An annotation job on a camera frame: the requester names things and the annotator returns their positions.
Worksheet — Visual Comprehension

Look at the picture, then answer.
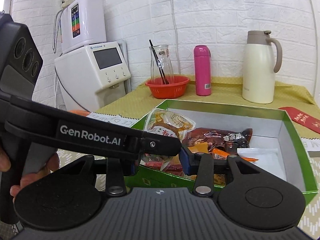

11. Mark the white water purifier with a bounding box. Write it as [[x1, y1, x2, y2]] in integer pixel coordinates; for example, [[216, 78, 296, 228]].
[[58, 0, 107, 54]]

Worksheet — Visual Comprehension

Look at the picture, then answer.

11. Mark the yellow label snack packet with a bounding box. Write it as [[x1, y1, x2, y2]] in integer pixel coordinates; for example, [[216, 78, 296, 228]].
[[144, 108, 196, 141]]

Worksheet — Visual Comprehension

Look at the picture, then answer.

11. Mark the red sausage packet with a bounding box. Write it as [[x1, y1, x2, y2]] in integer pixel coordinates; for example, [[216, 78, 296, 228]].
[[140, 154, 184, 177]]

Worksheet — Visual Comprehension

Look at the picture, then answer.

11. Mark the dark brown snack packet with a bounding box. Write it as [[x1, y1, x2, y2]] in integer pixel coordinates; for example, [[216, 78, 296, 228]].
[[182, 128, 253, 155]]

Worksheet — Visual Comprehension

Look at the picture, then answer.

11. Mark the orange trimmed dried fruit packet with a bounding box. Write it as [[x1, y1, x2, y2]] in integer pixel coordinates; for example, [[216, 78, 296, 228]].
[[187, 143, 259, 163]]

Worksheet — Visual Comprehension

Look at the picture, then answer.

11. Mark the patterned tablecloth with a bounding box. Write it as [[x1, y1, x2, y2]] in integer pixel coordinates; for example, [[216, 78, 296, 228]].
[[1, 116, 319, 239]]

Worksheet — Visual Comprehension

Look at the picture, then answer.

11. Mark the glass carafe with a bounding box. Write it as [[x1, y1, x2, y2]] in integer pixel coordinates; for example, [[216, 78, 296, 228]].
[[149, 44, 174, 84]]

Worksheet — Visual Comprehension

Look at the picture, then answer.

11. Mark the black straw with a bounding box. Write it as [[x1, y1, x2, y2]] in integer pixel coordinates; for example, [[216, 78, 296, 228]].
[[149, 40, 169, 85]]

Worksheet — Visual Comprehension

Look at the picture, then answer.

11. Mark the cream thermos jug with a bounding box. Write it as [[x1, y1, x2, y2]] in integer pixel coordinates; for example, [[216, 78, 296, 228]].
[[242, 30, 283, 104]]

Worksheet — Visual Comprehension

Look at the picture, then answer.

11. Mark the white water dispenser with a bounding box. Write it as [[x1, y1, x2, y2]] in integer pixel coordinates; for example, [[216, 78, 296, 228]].
[[55, 40, 131, 112]]

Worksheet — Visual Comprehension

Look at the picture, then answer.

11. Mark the red envelope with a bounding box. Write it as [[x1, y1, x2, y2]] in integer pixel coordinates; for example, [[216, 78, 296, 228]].
[[279, 107, 320, 134]]

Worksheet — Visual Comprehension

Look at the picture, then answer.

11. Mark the person's left hand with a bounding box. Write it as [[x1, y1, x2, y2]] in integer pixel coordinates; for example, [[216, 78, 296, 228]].
[[0, 147, 61, 203]]

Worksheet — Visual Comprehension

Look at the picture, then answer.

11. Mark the orange plastic basin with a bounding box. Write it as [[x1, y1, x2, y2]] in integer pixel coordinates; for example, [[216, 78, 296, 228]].
[[69, 110, 90, 116]]

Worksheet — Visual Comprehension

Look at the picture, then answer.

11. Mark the pink thermos bottle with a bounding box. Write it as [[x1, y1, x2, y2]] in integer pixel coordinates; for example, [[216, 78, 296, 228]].
[[194, 45, 211, 96]]

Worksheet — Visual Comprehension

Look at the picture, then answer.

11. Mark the red plastic basket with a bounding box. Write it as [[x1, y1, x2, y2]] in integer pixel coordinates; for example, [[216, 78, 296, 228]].
[[145, 75, 190, 99]]

